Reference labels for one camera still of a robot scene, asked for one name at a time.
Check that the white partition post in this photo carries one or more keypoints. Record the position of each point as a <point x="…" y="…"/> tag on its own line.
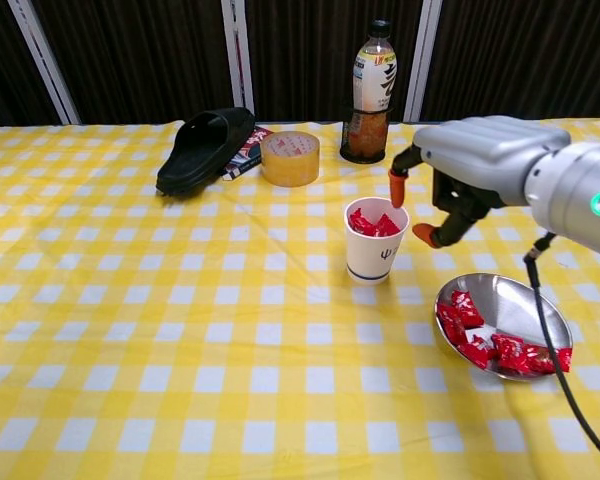
<point x="45" y="60"/>
<point x="237" y="55"/>
<point x="422" y="60"/>

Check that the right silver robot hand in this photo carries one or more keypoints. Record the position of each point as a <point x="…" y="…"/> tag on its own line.
<point x="480" y="150"/>

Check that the black rubber slipper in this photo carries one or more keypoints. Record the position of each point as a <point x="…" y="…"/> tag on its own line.
<point x="195" y="160"/>

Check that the black mesh cup holder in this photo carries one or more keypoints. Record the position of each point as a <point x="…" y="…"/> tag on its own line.
<point x="362" y="159"/>

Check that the yellow white checked tablecloth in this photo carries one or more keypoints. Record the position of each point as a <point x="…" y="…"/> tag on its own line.
<point x="180" y="325"/>

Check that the round steel plate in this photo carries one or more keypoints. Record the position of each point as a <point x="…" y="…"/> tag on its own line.
<point x="510" y="300"/>

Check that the white paper cup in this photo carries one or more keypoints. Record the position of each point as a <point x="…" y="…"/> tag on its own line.
<point x="365" y="260"/>

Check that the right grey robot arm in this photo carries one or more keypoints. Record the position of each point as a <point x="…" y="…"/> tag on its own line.
<point x="580" y="200"/>

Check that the dark pleated curtain panel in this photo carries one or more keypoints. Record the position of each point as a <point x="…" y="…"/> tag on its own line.
<point x="5" y="65"/>
<point x="305" y="55"/>
<point x="520" y="55"/>
<point x="140" y="55"/>

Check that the clear packing tape roll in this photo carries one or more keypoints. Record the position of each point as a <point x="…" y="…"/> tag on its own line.
<point x="290" y="170"/>

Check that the plastic drink bottle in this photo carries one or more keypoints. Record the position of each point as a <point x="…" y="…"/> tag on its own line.
<point x="375" y="75"/>

